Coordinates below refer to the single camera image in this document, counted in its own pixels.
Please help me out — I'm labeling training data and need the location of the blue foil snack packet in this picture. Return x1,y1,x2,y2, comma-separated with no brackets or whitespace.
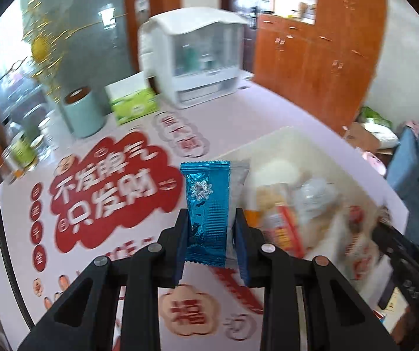
180,160,250,269

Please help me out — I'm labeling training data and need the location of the red cartoon table mat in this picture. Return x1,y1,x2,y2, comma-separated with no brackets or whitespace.
29,111,263,350

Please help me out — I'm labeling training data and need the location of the white plastic storage bin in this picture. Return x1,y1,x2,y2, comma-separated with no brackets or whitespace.
222,127,408,306

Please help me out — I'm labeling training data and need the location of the pink plastic stool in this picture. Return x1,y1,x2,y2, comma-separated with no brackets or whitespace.
362,151,386,177

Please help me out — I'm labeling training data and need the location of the white plastic bag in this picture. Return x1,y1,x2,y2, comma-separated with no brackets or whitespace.
362,122,400,150

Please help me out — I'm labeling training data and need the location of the brown cardboard box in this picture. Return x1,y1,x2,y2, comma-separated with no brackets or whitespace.
343,122,389,153

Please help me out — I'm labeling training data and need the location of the clear bottle green label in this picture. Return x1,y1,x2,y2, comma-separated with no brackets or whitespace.
5,121,38,170

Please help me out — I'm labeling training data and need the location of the mint green canister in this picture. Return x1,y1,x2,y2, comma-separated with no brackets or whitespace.
63,86,105,139

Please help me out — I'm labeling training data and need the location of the green tissue box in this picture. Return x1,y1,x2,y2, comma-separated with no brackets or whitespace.
105,71,158,125

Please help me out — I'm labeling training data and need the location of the glass door with gold ornament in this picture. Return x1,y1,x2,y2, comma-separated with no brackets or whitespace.
0,0,134,163

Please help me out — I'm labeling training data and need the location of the white countertop dish cabinet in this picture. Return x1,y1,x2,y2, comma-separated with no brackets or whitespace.
138,7,248,109

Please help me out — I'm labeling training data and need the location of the orange wooden wall cabinet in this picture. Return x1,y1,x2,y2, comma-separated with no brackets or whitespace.
253,0,387,134

